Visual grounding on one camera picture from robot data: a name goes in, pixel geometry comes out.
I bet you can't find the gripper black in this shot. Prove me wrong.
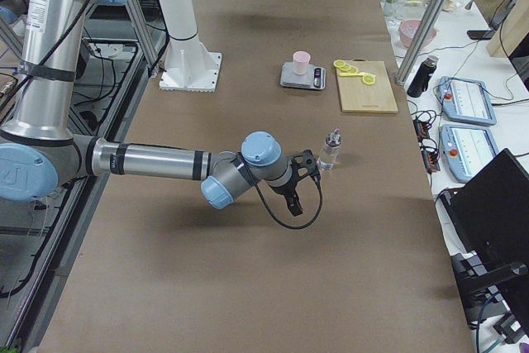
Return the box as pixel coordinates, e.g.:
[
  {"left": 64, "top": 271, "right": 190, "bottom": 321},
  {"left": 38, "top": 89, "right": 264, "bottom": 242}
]
[{"left": 270, "top": 149, "right": 322, "bottom": 217}]

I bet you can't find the pink plastic cup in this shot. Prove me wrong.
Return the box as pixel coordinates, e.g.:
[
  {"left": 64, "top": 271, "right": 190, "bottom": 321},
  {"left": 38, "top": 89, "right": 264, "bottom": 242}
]
[{"left": 293, "top": 50, "right": 311, "bottom": 75}]

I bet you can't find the digital kitchen scale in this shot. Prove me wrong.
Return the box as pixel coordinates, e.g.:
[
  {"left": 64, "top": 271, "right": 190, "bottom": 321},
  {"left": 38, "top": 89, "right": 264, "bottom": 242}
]
[{"left": 279, "top": 61, "right": 326, "bottom": 91}]

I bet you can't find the wooden cutting board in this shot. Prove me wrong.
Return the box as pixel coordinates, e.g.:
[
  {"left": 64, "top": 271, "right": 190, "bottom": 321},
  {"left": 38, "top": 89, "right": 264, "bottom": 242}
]
[{"left": 333, "top": 60, "right": 398, "bottom": 114}]

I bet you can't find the yellow plastic knife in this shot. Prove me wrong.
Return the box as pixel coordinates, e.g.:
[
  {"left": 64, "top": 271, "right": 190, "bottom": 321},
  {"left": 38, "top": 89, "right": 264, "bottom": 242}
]
[{"left": 339, "top": 72, "right": 365, "bottom": 77}]

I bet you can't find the lemon slice right top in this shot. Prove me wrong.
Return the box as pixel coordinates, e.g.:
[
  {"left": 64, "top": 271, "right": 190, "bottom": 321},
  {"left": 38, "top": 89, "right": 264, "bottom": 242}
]
[{"left": 361, "top": 74, "right": 376, "bottom": 85}]

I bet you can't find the black thermos bottle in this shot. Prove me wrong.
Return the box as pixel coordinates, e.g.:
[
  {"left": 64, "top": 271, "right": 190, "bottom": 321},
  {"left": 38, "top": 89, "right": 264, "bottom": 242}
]
[{"left": 407, "top": 55, "right": 439, "bottom": 98}]

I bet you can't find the teach pendant near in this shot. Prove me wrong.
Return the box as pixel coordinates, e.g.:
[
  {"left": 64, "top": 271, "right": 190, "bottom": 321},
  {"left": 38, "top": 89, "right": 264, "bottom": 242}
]
[{"left": 440, "top": 124, "right": 499, "bottom": 184}]

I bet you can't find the teach pendant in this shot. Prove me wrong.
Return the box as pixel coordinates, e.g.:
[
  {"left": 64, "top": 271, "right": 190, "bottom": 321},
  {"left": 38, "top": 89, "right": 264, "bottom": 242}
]
[
  {"left": 440, "top": 124, "right": 499, "bottom": 184},
  {"left": 437, "top": 76, "right": 497, "bottom": 126}
]

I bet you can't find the black monitor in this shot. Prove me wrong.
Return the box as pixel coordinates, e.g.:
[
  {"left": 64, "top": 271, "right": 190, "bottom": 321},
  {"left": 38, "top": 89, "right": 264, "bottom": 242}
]
[{"left": 439, "top": 149, "right": 528, "bottom": 294}]

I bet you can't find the teach pendant far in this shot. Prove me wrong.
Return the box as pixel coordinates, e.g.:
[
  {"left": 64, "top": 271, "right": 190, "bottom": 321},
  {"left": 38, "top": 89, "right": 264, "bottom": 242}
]
[{"left": 437, "top": 76, "right": 497, "bottom": 126}]

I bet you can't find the pink bowl with ice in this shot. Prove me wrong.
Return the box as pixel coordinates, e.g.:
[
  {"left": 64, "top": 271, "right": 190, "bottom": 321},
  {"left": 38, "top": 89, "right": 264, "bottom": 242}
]
[{"left": 398, "top": 19, "right": 437, "bottom": 48}]

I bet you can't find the white camera pole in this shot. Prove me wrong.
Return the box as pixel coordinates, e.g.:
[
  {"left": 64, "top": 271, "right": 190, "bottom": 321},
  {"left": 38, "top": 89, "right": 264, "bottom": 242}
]
[{"left": 159, "top": 0, "right": 222, "bottom": 93}]

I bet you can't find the aluminium frame post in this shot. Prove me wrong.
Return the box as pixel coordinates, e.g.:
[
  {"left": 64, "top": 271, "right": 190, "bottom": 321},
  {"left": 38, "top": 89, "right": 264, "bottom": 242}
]
[{"left": 395, "top": 0, "right": 446, "bottom": 86}]

